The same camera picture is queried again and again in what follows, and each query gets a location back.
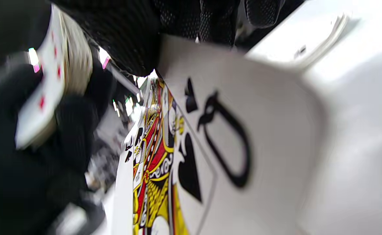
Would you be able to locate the person's right hand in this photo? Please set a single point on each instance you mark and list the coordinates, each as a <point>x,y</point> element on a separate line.
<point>129,32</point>

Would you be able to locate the person's left hand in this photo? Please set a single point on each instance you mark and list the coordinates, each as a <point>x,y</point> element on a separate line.
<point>21,182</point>

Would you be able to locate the stack of red-backed playing cards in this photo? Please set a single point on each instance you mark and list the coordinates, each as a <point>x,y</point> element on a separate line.
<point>47,85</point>

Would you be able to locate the spades face playing card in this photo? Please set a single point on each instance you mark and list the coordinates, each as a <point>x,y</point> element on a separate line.
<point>269,114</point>

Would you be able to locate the pile of face-up clubs cards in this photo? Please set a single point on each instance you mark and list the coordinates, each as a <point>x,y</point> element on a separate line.
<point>295,39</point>

